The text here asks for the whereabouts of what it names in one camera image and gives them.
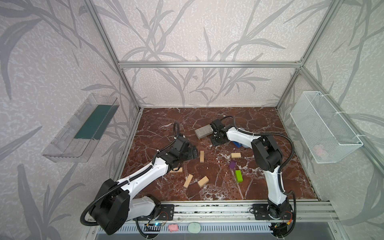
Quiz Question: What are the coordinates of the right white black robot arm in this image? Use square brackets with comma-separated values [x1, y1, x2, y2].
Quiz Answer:
[210, 119, 295, 213]

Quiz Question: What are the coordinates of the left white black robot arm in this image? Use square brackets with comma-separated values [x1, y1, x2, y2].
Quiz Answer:
[80, 134, 199, 235]

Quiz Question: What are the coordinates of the wood block bottom slanted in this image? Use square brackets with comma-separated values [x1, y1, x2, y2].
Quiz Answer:
[183, 174, 194, 189]

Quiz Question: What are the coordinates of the purple block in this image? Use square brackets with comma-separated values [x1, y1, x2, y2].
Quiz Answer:
[229, 160, 237, 170]

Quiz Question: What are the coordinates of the green block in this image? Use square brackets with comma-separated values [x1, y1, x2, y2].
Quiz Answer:
[235, 170, 244, 183]

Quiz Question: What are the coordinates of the grey stone brick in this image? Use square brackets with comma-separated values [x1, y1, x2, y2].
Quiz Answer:
[195, 125, 213, 139]

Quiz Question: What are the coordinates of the blue stapler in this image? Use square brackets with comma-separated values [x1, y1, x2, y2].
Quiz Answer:
[233, 142, 243, 148]

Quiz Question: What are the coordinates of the pale green round disc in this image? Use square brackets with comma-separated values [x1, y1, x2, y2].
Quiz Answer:
[188, 222, 202, 234]

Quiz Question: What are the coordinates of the pink object in basket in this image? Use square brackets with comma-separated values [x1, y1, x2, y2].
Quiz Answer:
[313, 144, 328, 159]

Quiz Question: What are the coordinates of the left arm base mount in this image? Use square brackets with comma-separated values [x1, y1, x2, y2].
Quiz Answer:
[138, 204, 175, 221]

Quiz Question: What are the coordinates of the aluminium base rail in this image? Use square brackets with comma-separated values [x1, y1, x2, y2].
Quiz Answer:
[162, 200, 339, 224]

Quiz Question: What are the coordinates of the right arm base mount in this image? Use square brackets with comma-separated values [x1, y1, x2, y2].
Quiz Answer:
[250, 204, 294, 221]

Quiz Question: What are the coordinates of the aluminium frame crossbar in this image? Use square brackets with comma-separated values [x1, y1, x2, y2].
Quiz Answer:
[118, 61, 301, 69]

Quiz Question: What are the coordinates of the clear plastic wall bin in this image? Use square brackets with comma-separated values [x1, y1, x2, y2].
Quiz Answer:
[42, 94, 120, 163]

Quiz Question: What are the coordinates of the white wire mesh basket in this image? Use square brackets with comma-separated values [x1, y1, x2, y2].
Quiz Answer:
[290, 91, 364, 164]

